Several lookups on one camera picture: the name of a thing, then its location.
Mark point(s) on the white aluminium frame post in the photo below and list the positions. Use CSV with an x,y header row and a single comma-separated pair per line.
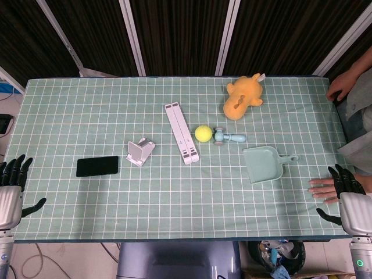
x,y
343,40
62,40
132,37
228,37
11,80

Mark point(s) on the blue wooden toy hammer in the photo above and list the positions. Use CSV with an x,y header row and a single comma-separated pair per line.
x,y
229,136

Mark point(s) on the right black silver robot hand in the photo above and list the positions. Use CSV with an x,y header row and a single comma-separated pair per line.
x,y
357,212

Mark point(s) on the black trash bin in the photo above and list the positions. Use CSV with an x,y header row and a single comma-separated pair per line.
x,y
298,261

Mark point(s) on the white folded laptop stand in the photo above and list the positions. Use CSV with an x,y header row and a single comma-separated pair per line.
x,y
181,133

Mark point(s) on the person's right forearm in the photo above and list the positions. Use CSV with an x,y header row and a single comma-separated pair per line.
x,y
364,180

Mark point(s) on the blue box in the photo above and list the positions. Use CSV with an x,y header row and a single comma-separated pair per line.
x,y
6,87

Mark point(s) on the person's right bare hand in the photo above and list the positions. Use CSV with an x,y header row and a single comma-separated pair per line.
x,y
324,189

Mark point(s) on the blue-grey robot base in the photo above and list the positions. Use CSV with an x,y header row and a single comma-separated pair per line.
x,y
180,261

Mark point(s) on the person's left bare hand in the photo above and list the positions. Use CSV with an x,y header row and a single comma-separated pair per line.
x,y
341,84

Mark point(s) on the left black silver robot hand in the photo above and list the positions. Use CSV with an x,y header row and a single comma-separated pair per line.
x,y
10,203

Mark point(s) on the person's left forearm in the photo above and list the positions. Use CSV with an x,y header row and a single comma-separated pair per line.
x,y
363,65

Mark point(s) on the person's dark jeans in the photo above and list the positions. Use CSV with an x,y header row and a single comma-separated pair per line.
x,y
351,125

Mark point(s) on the black smartphone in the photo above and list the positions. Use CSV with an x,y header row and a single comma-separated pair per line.
x,y
97,166

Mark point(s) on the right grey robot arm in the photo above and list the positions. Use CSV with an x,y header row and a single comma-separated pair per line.
x,y
361,255

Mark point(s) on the white folding phone stand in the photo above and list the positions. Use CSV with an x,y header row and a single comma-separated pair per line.
x,y
139,152

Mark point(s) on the black electronic device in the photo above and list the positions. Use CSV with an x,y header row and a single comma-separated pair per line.
x,y
5,124

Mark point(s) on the yellow tennis ball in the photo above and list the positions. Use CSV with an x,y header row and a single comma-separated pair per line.
x,y
203,133

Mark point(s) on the green checkered tablecloth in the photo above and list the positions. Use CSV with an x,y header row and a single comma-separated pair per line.
x,y
174,203

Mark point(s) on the green plastic dustpan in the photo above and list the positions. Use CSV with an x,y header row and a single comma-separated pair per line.
x,y
263,165

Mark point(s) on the white frame foot plate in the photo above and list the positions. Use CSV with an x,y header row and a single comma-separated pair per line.
x,y
97,72

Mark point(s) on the orange plush toy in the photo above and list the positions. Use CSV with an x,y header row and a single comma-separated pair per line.
x,y
242,98

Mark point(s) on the person in grey clothes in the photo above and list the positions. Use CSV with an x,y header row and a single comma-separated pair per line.
x,y
361,98

